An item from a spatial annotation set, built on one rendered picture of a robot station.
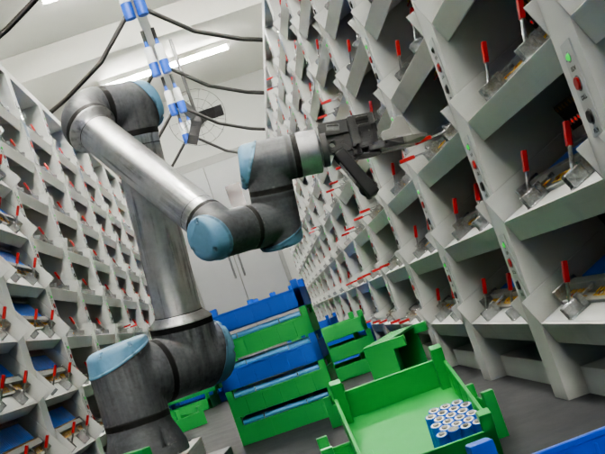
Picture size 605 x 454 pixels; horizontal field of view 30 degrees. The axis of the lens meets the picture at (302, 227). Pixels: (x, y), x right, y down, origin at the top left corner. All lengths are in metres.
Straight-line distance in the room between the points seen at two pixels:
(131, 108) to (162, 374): 0.61
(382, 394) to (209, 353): 0.77
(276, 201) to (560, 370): 0.64
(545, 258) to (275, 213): 0.54
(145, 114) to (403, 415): 1.06
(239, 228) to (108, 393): 0.57
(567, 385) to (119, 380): 1.00
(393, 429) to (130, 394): 0.83
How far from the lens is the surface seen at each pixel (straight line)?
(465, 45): 2.09
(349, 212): 4.83
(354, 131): 2.25
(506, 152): 2.06
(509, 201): 2.05
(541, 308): 2.05
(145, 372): 2.55
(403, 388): 1.95
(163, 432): 2.55
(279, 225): 2.22
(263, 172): 2.23
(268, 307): 3.22
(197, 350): 2.62
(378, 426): 1.90
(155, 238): 2.61
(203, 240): 2.16
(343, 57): 3.50
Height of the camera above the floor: 0.30
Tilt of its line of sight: 4 degrees up
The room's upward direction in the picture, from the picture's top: 19 degrees counter-clockwise
